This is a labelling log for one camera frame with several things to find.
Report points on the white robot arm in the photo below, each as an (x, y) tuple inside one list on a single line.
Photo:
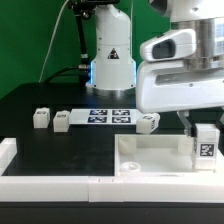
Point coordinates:
[(114, 72)]

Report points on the white U-shaped obstacle fence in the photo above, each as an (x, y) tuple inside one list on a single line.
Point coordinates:
[(196, 188)]

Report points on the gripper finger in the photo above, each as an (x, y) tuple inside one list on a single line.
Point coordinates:
[(220, 122), (183, 116)]

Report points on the white plate with AprilTags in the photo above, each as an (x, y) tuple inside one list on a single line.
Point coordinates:
[(104, 116)]

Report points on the white square tabletop with sockets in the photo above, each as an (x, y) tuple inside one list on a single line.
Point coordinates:
[(149, 155)]

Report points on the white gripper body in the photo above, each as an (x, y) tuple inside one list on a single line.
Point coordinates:
[(169, 86)]

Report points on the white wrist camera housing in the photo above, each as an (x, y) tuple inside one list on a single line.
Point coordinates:
[(172, 45)]

